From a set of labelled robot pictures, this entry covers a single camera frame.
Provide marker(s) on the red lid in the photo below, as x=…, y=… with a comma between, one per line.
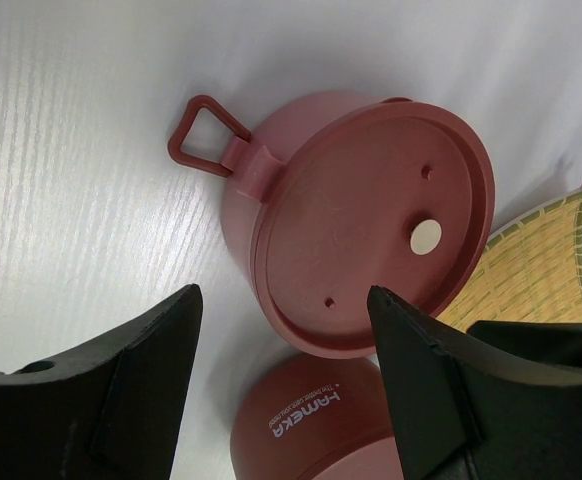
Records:
x=397, y=194

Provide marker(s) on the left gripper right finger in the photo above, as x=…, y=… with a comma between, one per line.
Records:
x=500, y=401

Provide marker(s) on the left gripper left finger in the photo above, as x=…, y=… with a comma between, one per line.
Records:
x=109, y=408

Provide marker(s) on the red steel bowl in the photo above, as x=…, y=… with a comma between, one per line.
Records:
x=316, y=418
x=252, y=161

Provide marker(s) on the bamboo woven tray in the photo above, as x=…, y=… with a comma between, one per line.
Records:
x=530, y=270

